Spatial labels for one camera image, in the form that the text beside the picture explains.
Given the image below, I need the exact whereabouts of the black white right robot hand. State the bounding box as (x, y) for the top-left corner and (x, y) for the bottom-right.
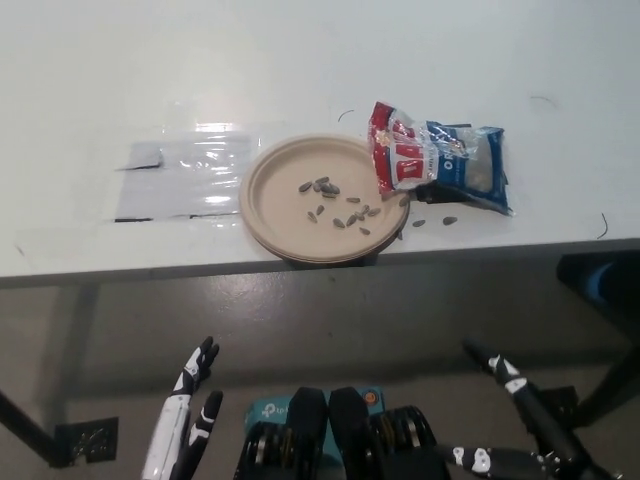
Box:
(434, 338), (609, 480)

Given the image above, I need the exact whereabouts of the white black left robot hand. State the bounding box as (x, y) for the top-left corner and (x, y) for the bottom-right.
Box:
(142, 335), (225, 480)

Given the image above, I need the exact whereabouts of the red blue sunflower seed bag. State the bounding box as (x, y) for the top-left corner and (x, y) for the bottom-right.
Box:
(366, 101), (516, 218)

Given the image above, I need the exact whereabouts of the black and blue object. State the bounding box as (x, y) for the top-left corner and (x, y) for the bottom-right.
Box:
(557, 253), (640, 346)

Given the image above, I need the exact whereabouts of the teal tp-link box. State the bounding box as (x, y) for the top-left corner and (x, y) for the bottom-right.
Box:
(243, 385), (384, 459)

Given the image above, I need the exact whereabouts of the clear plastic sheet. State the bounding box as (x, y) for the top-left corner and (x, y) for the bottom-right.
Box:
(102, 130), (254, 222)

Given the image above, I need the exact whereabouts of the tan paper plate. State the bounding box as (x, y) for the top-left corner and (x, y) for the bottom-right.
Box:
(238, 132), (412, 254)
(243, 209), (413, 264)

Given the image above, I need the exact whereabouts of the black slanted table leg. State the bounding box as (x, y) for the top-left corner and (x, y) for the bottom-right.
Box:
(574, 344), (640, 431)
(0, 389), (61, 469)

